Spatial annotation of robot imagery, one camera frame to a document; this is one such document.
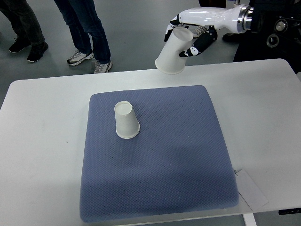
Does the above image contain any white paper cup on cushion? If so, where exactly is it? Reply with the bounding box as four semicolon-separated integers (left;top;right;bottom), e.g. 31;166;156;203
114;101;140;139

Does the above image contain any blue grey foam cushion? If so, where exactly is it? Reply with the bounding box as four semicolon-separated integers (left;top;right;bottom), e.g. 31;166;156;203
80;85;239;223

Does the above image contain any person in blue jeans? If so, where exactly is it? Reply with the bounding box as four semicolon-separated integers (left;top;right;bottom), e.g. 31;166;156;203
55;0;112;73

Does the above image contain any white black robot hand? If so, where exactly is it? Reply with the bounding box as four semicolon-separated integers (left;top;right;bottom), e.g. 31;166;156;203
164;4;252;57

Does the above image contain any person in dark trousers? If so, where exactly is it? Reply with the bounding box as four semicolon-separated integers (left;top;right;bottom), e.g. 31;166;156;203
0;0;48;63

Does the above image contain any white paper tag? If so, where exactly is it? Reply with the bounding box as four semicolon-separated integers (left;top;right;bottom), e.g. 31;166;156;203
235;169;269;210

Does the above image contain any white paper cup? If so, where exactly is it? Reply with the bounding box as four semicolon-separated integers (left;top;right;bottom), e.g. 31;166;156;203
114;101;140;139
155;27;193;74

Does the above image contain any white table leg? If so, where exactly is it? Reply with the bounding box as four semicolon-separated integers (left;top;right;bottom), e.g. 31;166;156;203
243;213;257;226

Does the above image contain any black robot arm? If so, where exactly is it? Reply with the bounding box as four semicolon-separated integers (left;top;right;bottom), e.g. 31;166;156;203
233;0;301;72

